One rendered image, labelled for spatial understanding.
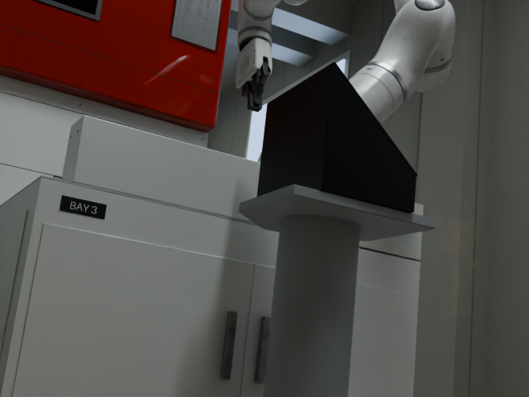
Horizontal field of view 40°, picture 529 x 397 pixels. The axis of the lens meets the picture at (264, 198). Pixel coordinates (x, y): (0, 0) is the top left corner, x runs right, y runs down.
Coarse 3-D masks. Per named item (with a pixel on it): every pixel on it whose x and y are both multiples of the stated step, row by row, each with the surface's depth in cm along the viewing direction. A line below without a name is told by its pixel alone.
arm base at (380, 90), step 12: (360, 72) 155; (372, 72) 153; (384, 72) 153; (360, 84) 151; (372, 84) 151; (384, 84) 152; (396, 84) 153; (372, 96) 150; (384, 96) 151; (396, 96) 153; (372, 108) 149; (384, 108) 151; (396, 108) 155; (384, 120) 153
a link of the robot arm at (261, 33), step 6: (246, 30) 175; (252, 30) 175; (258, 30) 175; (264, 30) 176; (240, 36) 176; (246, 36) 174; (252, 36) 175; (258, 36) 175; (264, 36) 175; (270, 36) 177; (240, 42) 176; (270, 42) 177
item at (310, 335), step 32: (288, 192) 126; (320, 192) 128; (288, 224) 141; (320, 224) 138; (352, 224) 140; (384, 224) 140; (416, 224) 137; (288, 256) 139; (320, 256) 136; (352, 256) 139; (288, 288) 137; (320, 288) 135; (352, 288) 139; (288, 320) 135; (320, 320) 133; (352, 320) 138; (288, 352) 133; (320, 352) 132; (288, 384) 131; (320, 384) 131
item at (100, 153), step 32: (96, 128) 146; (128, 128) 149; (96, 160) 145; (128, 160) 148; (160, 160) 152; (192, 160) 156; (224, 160) 160; (128, 192) 147; (160, 192) 151; (192, 192) 154; (224, 192) 158; (256, 192) 162
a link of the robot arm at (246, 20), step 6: (240, 0) 181; (240, 6) 180; (240, 12) 179; (246, 12) 176; (240, 18) 178; (246, 18) 176; (252, 18) 176; (258, 18) 175; (264, 18) 176; (270, 18) 177; (240, 24) 177; (246, 24) 176; (252, 24) 175; (258, 24) 175; (264, 24) 176; (270, 24) 178; (240, 30) 177; (270, 30) 178
